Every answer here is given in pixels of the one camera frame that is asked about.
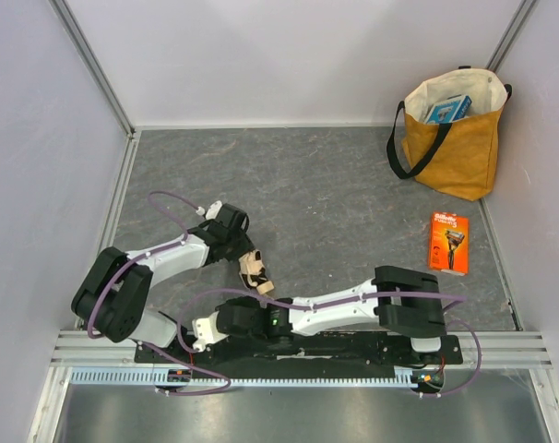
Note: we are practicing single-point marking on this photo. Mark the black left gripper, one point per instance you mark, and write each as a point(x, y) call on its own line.
point(242, 249)

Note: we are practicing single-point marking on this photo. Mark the beige folding umbrella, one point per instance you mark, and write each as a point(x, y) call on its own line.
point(253, 273)

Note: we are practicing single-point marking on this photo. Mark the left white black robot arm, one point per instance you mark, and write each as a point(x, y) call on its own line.
point(112, 299)

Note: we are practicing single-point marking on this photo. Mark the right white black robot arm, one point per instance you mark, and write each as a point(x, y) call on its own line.
point(397, 310)

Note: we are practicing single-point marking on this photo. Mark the orange razor package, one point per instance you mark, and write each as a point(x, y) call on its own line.
point(449, 243)

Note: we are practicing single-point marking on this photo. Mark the mustard tote bag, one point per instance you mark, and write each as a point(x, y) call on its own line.
point(458, 159)

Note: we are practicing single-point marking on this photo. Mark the blue razor box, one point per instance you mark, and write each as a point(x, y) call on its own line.
point(449, 110)

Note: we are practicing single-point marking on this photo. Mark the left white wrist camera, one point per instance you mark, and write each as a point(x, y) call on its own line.
point(211, 212)

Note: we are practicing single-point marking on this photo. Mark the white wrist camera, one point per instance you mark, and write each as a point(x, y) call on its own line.
point(206, 332)
point(211, 212)

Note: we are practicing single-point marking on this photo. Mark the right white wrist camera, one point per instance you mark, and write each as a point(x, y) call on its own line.
point(206, 332)

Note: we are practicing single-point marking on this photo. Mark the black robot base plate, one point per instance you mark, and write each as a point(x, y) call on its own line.
point(330, 353)

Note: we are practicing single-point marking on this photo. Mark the white slotted cable duct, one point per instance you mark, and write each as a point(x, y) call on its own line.
point(172, 377)

